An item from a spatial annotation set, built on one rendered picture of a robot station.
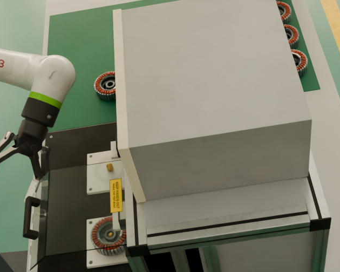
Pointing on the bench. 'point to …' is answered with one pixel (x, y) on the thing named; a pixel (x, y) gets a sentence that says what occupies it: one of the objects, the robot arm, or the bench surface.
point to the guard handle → (29, 218)
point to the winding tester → (207, 97)
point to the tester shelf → (225, 215)
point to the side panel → (271, 254)
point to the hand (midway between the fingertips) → (8, 193)
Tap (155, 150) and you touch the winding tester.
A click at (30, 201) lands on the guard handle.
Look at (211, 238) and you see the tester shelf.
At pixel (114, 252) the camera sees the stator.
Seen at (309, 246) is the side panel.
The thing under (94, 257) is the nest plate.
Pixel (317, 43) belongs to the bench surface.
